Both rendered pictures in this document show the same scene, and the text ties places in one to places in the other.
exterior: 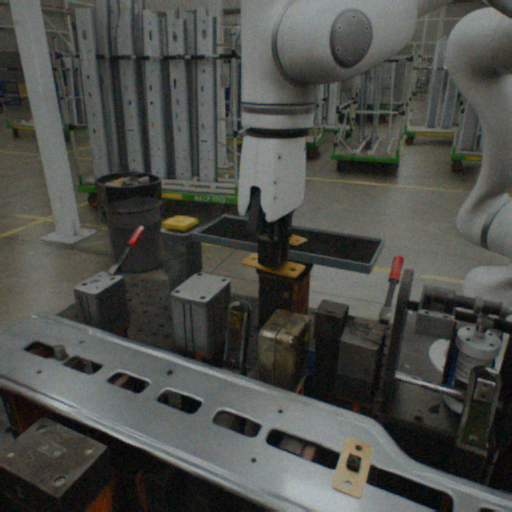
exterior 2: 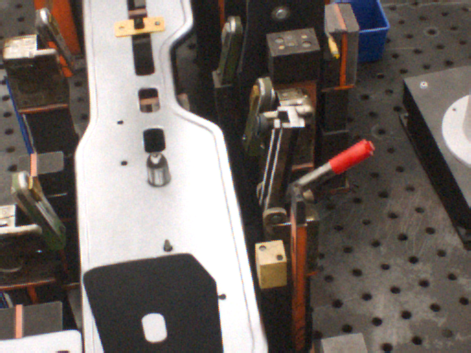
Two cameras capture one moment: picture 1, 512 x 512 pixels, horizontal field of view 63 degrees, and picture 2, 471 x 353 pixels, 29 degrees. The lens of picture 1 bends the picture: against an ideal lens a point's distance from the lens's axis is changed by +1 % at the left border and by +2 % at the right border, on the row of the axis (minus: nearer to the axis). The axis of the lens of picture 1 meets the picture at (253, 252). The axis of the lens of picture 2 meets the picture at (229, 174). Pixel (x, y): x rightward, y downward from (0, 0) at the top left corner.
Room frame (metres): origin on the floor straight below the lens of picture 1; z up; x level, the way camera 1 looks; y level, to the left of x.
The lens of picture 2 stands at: (-0.11, -1.22, 1.96)
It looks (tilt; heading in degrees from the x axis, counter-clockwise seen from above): 48 degrees down; 59
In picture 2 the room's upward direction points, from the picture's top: 4 degrees counter-clockwise
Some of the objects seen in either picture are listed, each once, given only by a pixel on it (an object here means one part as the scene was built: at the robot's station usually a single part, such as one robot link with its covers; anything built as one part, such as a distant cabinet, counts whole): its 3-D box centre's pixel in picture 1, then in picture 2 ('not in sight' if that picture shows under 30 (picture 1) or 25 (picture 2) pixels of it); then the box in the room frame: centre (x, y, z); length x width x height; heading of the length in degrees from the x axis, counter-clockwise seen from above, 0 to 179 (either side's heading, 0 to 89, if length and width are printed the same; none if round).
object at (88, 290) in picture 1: (110, 350); not in sight; (0.79, 0.33, 0.88); 0.11 x 0.10 x 0.36; 155
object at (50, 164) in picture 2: not in sight; (58, 226); (0.12, -0.30, 0.84); 0.11 x 0.08 x 0.29; 155
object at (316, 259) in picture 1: (285, 239); not in sight; (0.79, -0.07, 1.16); 0.37 x 0.14 x 0.02; 65
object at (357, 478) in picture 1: (353, 463); (139, 24); (0.39, -0.13, 1.01); 0.08 x 0.04 x 0.01; 155
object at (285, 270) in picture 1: (272, 261); not in sight; (0.51, -0.03, 1.24); 0.08 x 0.04 x 0.01; 59
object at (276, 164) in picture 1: (275, 169); not in sight; (0.51, -0.03, 1.36); 0.10 x 0.07 x 0.11; 149
